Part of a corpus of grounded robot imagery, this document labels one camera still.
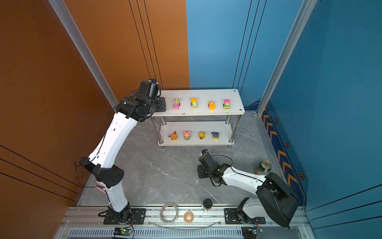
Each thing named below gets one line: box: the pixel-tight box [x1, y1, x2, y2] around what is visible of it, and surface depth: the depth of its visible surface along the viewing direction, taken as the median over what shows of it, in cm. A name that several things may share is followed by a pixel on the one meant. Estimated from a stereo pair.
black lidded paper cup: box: [202, 198, 213, 213], surface depth 70 cm
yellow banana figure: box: [198, 131, 206, 140], surface depth 96 cm
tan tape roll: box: [183, 210, 194, 224], surface depth 76 cm
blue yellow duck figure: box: [210, 131, 220, 140], surface depth 94 cm
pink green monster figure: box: [183, 131, 191, 140], surface depth 95 cm
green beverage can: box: [253, 159, 272, 175], surface depth 81 cm
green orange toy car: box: [190, 97, 199, 110], surface depth 75 cm
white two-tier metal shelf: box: [151, 88, 246, 149], surface depth 84 cm
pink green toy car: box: [222, 99, 231, 111], surface depth 75 cm
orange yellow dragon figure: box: [168, 130, 178, 141], surface depth 93 cm
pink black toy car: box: [173, 98, 181, 110], surface depth 75 cm
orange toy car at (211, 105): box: [207, 100, 216, 111], surface depth 75 cm
